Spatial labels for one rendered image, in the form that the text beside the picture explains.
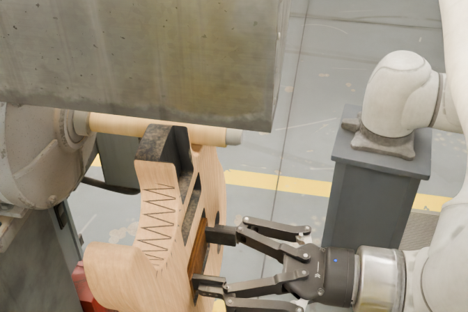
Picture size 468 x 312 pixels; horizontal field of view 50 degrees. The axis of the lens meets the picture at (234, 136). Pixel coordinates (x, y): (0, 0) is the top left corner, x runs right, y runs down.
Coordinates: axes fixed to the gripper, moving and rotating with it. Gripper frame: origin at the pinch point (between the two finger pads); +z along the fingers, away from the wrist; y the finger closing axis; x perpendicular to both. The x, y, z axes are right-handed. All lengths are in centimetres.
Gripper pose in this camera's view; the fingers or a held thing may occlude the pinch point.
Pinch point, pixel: (202, 257)
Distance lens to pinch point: 70.5
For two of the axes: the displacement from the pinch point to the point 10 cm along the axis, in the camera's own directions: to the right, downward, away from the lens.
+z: -9.8, -1.0, 1.5
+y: 1.8, -6.9, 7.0
